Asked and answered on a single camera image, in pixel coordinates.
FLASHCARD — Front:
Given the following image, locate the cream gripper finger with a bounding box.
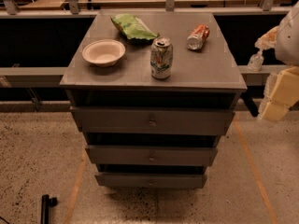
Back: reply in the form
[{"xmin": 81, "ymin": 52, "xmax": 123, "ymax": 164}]
[{"xmin": 258, "ymin": 66, "xmax": 299, "ymax": 121}]

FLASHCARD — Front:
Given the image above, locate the silver green 7up can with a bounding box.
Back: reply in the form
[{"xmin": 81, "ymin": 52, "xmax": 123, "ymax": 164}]
[{"xmin": 150, "ymin": 37, "xmax": 173, "ymax": 79}]

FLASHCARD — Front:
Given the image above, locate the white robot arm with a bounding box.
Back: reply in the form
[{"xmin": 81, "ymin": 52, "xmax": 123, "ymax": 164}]
[{"xmin": 255, "ymin": 2, "xmax": 299, "ymax": 121}]

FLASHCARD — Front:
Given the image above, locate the orange soda can lying down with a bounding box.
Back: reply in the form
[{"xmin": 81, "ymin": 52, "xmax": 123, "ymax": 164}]
[{"xmin": 187, "ymin": 24, "xmax": 209, "ymax": 50}]

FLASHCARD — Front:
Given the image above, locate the clear sanitizer pump bottle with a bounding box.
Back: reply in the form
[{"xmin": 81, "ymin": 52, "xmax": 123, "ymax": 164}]
[{"xmin": 248, "ymin": 50, "xmax": 263, "ymax": 72}]

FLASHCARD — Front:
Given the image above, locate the grey metal railing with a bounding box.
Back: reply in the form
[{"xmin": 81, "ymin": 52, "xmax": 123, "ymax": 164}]
[{"xmin": 0, "ymin": 0, "xmax": 299, "ymax": 20}]

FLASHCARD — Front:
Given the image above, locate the grey drawer cabinet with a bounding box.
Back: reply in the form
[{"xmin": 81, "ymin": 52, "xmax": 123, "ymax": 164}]
[{"xmin": 61, "ymin": 11, "xmax": 247, "ymax": 176}]

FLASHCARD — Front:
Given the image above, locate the green chip bag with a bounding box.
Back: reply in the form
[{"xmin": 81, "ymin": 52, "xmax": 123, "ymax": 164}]
[{"xmin": 110, "ymin": 14, "xmax": 159, "ymax": 40}]

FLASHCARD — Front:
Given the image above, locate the white paper bowl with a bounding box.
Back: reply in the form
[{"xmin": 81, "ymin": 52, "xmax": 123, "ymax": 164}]
[{"xmin": 82, "ymin": 39, "xmax": 126, "ymax": 67}]

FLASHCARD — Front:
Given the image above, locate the bottom grey drawer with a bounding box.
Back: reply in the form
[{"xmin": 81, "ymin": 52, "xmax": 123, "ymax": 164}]
[{"xmin": 95, "ymin": 173, "xmax": 206, "ymax": 189}]

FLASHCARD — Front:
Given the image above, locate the grey drawer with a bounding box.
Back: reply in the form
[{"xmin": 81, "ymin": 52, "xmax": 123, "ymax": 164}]
[
  {"xmin": 95, "ymin": 173, "xmax": 206, "ymax": 189},
  {"xmin": 86, "ymin": 146, "xmax": 218, "ymax": 166},
  {"xmin": 71, "ymin": 106, "xmax": 234, "ymax": 135}
]

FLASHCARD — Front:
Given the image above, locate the middle grey drawer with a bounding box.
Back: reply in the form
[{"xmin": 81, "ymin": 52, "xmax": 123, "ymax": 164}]
[{"xmin": 86, "ymin": 146, "xmax": 218, "ymax": 166}]

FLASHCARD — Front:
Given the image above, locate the top grey drawer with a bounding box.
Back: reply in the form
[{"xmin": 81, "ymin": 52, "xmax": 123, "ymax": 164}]
[{"xmin": 71, "ymin": 106, "xmax": 234, "ymax": 135}]

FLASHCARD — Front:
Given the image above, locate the black bracket on floor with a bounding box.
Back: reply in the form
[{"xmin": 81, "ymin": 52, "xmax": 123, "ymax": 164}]
[{"xmin": 40, "ymin": 194, "xmax": 58, "ymax": 224}]

